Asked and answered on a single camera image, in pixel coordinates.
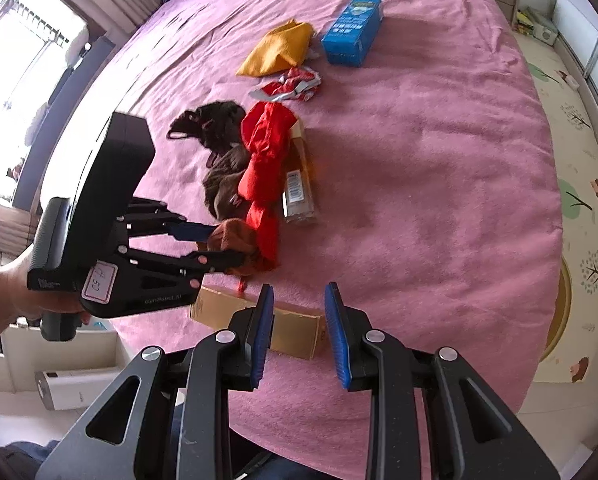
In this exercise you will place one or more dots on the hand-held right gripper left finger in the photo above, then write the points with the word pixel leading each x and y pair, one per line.
pixel 264 332

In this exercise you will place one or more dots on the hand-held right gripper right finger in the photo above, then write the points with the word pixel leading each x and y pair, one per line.
pixel 335 332

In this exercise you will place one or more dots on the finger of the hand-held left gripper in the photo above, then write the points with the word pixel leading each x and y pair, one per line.
pixel 214 261
pixel 191 232

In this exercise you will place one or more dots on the rust brown sock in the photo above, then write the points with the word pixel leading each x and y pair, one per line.
pixel 239 245

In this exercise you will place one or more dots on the tan cardboard box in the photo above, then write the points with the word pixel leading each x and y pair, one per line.
pixel 294 325

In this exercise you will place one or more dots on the yellow cloth pouch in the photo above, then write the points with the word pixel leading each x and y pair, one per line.
pixel 279 47

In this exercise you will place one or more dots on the blue cardboard box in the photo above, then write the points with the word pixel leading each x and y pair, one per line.
pixel 351 30

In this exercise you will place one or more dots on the person's left hand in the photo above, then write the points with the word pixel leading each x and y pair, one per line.
pixel 14 290

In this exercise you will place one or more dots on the brown fuzzy sock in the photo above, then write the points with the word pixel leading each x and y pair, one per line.
pixel 224 180

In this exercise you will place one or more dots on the red cloth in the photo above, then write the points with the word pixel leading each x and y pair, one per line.
pixel 264 160

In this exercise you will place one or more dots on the dark brown cloth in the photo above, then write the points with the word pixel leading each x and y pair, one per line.
pixel 209 120

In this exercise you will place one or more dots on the clear gold box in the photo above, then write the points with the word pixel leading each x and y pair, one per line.
pixel 299 185

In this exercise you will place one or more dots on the bright window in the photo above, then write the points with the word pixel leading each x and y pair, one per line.
pixel 19 85

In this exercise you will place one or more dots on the pink bed sheet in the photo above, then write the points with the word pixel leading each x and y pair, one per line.
pixel 419 185

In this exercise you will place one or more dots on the red and white crumpled wrapper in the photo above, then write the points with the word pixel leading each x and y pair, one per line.
pixel 291 85

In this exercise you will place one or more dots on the white power bank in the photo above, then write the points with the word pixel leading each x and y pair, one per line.
pixel 79 387

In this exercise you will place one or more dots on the cartoon tree play mat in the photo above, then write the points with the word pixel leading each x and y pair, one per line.
pixel 574 160

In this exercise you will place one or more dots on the small box on floor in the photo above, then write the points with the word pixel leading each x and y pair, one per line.
pixel 541 27

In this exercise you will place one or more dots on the glass sliding door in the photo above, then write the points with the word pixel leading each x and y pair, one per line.
pixel 586 35

